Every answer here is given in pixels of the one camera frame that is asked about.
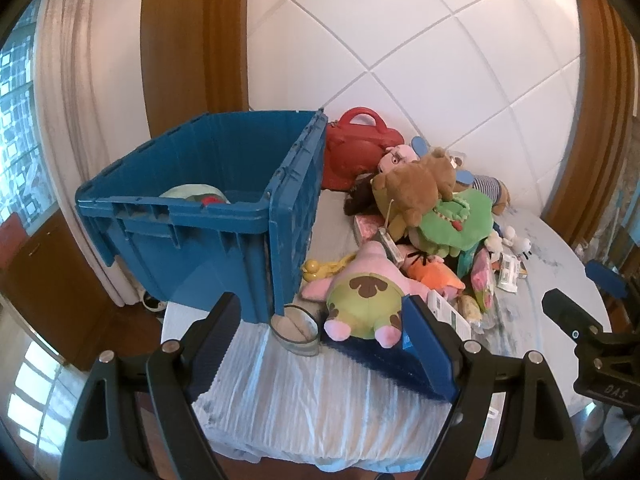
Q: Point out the pink starfish plush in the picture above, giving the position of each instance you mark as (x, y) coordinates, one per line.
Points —
(360, 300)

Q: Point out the small white toy figure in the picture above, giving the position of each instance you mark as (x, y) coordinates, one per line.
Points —
(524, 249)
(509, 235)

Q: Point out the white curtain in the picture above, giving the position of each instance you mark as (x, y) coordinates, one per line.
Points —
(90, 110)

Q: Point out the pink green snack packet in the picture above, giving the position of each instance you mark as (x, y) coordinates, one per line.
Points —
(484, 280)

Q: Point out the window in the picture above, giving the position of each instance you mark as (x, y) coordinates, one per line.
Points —
(20, 135)

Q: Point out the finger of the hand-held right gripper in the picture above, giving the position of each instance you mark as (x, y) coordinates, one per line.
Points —
(607, 282)
(570, 315)

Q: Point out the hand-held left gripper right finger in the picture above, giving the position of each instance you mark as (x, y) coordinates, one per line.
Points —
(430, 355)

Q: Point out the white box green label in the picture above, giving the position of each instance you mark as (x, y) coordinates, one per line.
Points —
(510, 272)

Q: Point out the striped shirt plush blue ears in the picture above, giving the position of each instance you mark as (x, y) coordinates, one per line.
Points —
(487, 187)

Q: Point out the pink pig plush orange dress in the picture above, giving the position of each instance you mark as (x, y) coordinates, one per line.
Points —
(430, 277)

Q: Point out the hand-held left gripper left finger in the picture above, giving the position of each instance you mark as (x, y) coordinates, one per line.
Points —
(215, 345)

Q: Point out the wooden cabinet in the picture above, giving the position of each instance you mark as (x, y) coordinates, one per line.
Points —
(60, 280)

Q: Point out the pale green round plush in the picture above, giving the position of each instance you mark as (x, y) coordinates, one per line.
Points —
(187, 192)

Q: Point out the white black small plush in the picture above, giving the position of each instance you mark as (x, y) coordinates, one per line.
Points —
(494, 245)

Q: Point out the pale yellow snack packet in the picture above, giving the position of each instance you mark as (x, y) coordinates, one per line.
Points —
(470, 307)

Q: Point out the red handbag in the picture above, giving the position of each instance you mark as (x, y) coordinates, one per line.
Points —
(350, 155)

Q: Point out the pink angry-eyed plush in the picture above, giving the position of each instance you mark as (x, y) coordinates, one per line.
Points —
(395, 160)

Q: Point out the brown bear plush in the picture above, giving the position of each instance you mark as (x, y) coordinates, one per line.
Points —
(410, 185)

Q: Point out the blue plastic crate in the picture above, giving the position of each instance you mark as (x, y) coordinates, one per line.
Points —
(210, 255)

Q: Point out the small red toy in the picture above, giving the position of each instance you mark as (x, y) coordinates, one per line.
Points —
(211, 200)

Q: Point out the pink carton box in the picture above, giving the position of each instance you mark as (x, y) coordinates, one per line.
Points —
(367, 227)

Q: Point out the yellow plush black ear tips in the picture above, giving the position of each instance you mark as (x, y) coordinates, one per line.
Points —
(360, 195)

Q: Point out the yellow duck toy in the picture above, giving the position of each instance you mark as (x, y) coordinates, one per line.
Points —
(315, 270)

